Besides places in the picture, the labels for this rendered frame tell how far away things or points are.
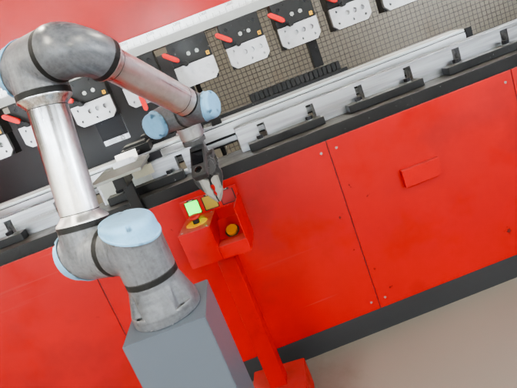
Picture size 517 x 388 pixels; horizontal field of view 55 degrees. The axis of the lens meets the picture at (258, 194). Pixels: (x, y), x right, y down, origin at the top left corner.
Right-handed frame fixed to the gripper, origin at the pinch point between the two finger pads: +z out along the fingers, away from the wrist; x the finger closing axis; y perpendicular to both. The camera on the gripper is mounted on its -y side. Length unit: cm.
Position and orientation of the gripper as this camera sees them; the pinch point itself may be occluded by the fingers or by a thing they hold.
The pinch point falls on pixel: (218, 199)
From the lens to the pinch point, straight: 155.0
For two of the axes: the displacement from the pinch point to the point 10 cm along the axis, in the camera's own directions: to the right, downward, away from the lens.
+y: 0.0, -3.8, 9.3
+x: -9.4, 3.2, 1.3
